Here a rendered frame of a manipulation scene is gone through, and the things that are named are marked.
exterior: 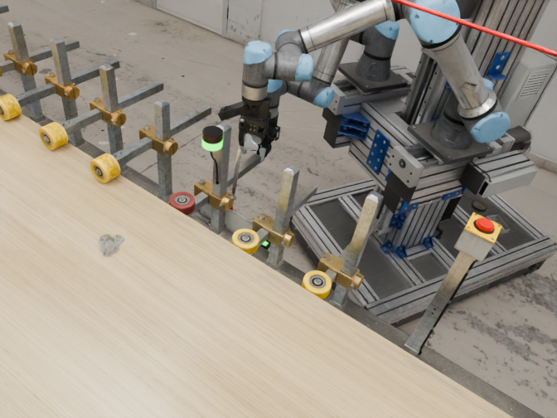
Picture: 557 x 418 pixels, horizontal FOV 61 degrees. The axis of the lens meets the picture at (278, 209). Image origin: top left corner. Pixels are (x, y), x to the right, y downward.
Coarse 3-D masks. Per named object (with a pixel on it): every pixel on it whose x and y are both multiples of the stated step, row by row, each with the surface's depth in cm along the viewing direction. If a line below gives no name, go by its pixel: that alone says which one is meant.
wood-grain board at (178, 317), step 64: (0, 128) 163; (0, 192) 140; (64, 192) 143; (128, 192) 147; (0, 256) 123; (64, 256) 126; (128, 256) 128; (192, 256) 131; (0, 320) 110; (64, 320) 112; (128, 320) 114; (192, 320) 116; (256, 320) 119; (320, 320) 121; (0, 384) 99; (64, 384) 101; (128, 384) 103; (192, 384) 104; (256, 384) 106; (320, 384) 108; (384, 384) 110; (448, 384) 112
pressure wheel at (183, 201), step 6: (180, 192) 149; (186, 192) 150; (174, 198) 147; (180, 198) 147; (186, 198) 148; (192, 198) 148; (174, 204) 145; (180, 204) 145; (186, 204) 146; (192, 204) 146; (180, 210) 145; (186, 210) 145; (192, 210) 148
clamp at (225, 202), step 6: (198, 186) 158; (204, 186) 158; (210, 186) 159; (198, 192) 159; (204, 192) 157; (210, 192) 156; (228, 192) 158; (210, 198) 157; (216, 198) 155; (222, 198) 155; (228, 198) 155; (210, 204) 159; (216, 204) 157; (222, 204) 155; (228, 204) 156; (228, 210) 158
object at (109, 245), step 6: (108, 234) 132; (102, 240) 130; (108, 240) 129; (114, 240) 130; (120, 240) 132; (102, 246) 128; (108, 246) 129; (114, 246) 129; (102, 252) 128; (108, 252) 127; (114, 252) 129
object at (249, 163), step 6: (252, 156) 176; (258, 156) 176; (246, 162) 173; (252, 162) 173; (258, 162) 177; (234, 168) 169; (240, 168) 170; (246, 168) 171; (252, 168) 175; (228, 174) 166; (240, 174) 169; (228, 180) 164; (228, 186) 166; (198, 198) 155; (204, 198) 155; (198, 204) 154; (204, 204) 157
